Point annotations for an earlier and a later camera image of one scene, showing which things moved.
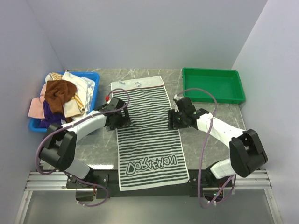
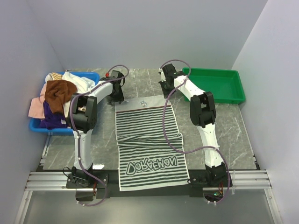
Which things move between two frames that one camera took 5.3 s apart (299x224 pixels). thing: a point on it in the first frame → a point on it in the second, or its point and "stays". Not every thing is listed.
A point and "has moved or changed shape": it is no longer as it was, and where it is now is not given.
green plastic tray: [225, 85] stays
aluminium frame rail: [249, 180] stays
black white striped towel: [150, 154] has moved or changed shape
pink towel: [36, 108] stays
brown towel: [58, 92] stays
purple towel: [50, 117] stays
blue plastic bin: [34, 123] stays
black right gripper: [172, 114] → [165, 94]
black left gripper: [124, 120] → [120, 98]
